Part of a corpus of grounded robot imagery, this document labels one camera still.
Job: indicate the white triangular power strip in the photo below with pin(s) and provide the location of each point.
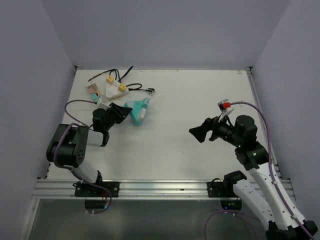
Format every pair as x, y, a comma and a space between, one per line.
112, 92

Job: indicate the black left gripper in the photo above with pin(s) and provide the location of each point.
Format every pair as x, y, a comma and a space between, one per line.
124, 111

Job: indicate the teal cube charger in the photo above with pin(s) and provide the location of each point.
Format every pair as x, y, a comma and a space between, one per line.
94, 96

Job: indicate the yellow cube charger front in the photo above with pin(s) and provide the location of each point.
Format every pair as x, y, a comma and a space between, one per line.
122, 87

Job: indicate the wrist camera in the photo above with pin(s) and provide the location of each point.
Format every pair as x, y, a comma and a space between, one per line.
225, 108
102, 103

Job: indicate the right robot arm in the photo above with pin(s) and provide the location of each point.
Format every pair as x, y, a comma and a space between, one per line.
273, 207

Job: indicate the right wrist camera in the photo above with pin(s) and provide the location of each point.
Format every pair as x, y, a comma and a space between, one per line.
225, 108

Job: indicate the yellow cube charger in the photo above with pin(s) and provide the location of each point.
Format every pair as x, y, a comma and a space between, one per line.
110, 80
122, 87

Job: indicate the teal power strip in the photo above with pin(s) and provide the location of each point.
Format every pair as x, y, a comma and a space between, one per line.
138, 105

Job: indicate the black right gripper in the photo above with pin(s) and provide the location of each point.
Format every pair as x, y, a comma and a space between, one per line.
200, 132

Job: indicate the aluminium front rail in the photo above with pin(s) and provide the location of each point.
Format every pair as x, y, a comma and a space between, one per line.
63, 189

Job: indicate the beige power strip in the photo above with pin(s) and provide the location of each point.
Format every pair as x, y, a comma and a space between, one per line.
94, 86

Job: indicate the pink cube charger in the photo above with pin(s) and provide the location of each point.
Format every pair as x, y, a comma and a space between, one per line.
91, 90

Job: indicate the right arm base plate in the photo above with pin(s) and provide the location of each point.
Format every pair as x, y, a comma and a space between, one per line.
218, 188

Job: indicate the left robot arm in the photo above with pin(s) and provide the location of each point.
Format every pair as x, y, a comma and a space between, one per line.
67, 148

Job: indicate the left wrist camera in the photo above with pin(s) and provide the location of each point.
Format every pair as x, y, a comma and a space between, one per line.
102, 103

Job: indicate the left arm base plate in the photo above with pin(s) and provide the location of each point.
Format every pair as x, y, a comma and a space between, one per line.
87, 191

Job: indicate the white cube charger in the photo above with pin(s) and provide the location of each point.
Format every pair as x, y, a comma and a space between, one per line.
142, 114

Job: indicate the light blue usb charger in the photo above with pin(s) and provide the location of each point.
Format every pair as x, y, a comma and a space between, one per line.
129, 104

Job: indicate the yellow cube charger rear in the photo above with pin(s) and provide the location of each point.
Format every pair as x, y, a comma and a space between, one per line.
110, 80

